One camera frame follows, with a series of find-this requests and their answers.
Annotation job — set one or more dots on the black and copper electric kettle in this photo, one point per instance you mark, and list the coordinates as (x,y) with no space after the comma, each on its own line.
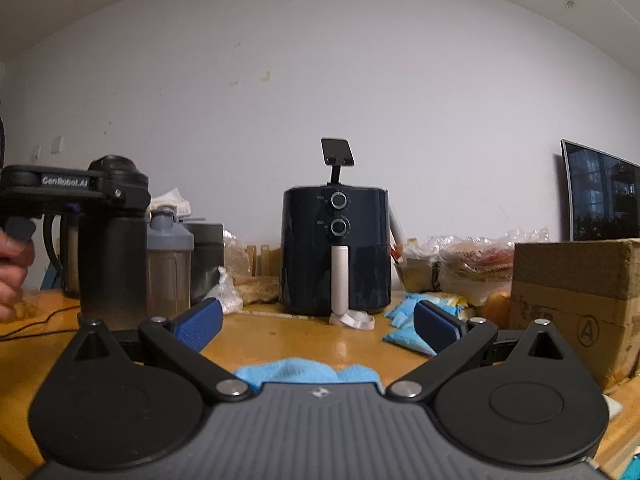
(67,260)

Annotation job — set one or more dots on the black water bottle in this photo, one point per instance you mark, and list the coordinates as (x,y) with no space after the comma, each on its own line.
(112,260)

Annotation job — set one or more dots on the large white wall switch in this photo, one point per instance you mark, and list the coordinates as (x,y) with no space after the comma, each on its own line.
(57,145)

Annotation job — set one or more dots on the grey shaker bottle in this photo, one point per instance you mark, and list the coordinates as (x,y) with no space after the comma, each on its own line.
(167,265)

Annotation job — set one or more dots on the wall television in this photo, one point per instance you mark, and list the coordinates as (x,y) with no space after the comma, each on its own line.
(605,200)

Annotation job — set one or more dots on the tissue pack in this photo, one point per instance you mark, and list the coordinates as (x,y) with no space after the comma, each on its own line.
(175,205)

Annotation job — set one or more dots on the grey rice cooker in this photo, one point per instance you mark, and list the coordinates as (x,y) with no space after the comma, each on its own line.
(207,250)

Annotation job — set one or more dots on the bagged stack of paper plates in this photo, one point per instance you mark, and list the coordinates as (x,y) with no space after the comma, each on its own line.
(480,265)

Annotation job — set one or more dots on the dark blue air fryer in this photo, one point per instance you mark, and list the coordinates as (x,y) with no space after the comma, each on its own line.
(310,270)

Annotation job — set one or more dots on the small bag of white grains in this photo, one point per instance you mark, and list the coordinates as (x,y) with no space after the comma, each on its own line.
(225,295)

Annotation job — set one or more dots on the clear plastic food bag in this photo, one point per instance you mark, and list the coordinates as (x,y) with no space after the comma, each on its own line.
(415,270)

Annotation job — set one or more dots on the blue microfiber cloth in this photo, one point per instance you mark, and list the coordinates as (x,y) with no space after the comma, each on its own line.
(300,372)

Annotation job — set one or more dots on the blue wipe packet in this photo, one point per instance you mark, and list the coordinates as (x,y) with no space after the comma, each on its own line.
(402,312)

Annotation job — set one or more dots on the yellow snack packet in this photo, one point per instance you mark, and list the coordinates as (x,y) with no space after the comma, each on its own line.
(452,301)

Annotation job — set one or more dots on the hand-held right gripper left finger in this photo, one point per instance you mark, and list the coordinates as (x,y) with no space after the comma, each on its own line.
(200,325)

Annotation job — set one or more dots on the clear box of yellow fruits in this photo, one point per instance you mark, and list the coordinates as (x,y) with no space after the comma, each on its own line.
(27,307)

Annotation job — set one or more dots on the brown flat bread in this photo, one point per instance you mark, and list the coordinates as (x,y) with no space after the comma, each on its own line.
(260,290)

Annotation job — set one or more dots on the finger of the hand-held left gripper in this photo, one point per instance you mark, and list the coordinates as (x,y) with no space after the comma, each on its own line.
(125,192)

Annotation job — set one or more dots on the black phone stand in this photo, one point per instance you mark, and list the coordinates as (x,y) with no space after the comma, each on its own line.
(337,152)

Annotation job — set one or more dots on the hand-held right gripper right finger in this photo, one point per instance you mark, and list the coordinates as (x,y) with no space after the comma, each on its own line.
(436,327)

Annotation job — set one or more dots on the person's left hand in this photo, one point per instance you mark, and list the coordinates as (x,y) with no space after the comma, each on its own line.
(12,275)

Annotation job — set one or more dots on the cardboard box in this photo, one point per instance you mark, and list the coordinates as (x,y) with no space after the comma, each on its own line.
(565,290)

